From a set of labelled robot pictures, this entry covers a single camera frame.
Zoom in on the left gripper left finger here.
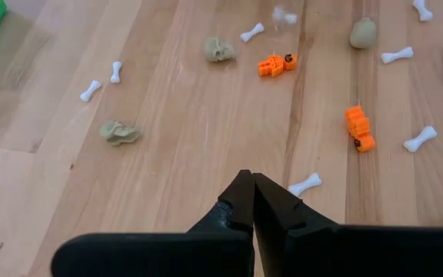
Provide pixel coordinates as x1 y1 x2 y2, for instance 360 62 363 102
50 169 255 277

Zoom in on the white plastic bone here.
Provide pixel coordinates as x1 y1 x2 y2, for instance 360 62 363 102
288 172 323 197
109 61 123 85
412 0 434 22
402 125 438 153
381 46 415 65
239 22 265 43
79 79 103 103

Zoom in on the beige plastic skull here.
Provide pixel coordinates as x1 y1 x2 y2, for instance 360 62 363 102
98 120 141 147
349 16 378 50
203 36 237 64

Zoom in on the orange pumpkin-head skeleton figure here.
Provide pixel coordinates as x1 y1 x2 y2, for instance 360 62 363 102
345 105 377 153
258 53 298 78

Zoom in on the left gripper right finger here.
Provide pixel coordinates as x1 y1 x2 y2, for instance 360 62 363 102
252 172 443 277

